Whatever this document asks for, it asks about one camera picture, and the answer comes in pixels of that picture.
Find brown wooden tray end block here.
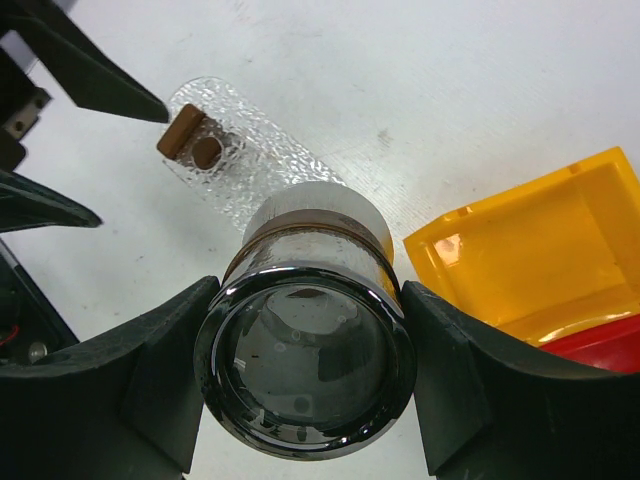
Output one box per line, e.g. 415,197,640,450
156,103,223,171

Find red plastic bin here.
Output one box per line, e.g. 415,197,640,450
540,315,640,373

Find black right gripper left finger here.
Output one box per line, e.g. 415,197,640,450
1,276,220,479

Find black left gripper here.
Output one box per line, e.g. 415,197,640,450
1,1,169,233

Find yellow plastic bin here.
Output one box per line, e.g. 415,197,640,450
404,147,639,346

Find clear textured acrylic tray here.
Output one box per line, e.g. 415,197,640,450
164,77,344,230

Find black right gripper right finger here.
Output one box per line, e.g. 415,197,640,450
401,282,639,479

